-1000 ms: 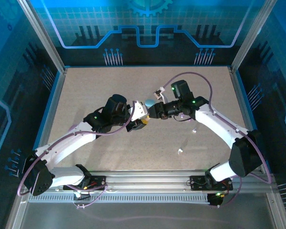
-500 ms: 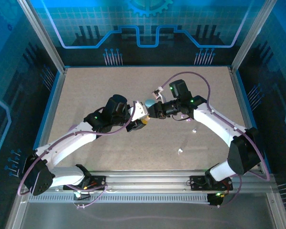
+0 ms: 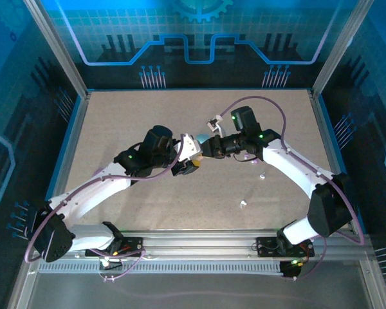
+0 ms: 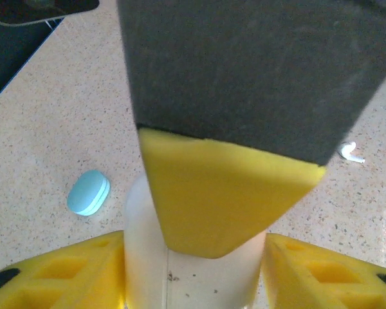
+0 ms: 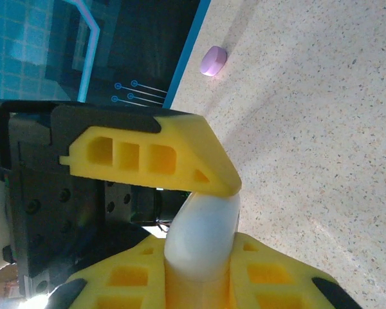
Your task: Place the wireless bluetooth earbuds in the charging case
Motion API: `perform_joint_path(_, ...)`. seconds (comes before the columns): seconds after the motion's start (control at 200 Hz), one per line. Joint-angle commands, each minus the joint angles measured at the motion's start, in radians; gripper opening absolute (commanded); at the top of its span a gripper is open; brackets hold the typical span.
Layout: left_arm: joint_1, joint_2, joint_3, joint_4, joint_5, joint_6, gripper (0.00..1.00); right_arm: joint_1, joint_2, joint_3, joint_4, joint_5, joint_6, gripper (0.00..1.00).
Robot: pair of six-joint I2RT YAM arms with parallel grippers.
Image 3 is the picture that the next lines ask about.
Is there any black controller box with LEDs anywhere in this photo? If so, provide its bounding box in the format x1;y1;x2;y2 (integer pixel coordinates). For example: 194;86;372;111
98;257;123;275
279;259;302;280

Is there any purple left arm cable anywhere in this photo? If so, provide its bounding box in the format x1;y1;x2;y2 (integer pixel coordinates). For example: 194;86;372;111
24;154;181;281

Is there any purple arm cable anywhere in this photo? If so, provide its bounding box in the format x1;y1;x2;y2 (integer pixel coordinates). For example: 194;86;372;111
219;96;366;281
24;154;181;281

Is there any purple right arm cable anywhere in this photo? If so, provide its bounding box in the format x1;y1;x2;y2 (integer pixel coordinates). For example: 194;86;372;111
219;96;366;281

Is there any aluminium table side rail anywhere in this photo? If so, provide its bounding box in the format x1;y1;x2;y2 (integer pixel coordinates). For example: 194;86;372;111
308;89;367;235
46;91;91;207

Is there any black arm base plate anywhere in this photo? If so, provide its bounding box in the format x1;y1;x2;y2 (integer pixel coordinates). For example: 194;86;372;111
255;236;315;258
85;236;145;258

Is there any grey slotted cable duct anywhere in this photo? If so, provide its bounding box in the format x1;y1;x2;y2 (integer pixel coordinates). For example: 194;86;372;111
38;261;284;275

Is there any aluminium frame post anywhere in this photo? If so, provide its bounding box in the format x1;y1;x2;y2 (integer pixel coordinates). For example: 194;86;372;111
310;0;376;99
21;0;90;99

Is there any aluminium frame corner bar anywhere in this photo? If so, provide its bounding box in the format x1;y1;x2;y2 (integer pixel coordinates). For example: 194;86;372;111
358;234;386;309
6;252;42;309

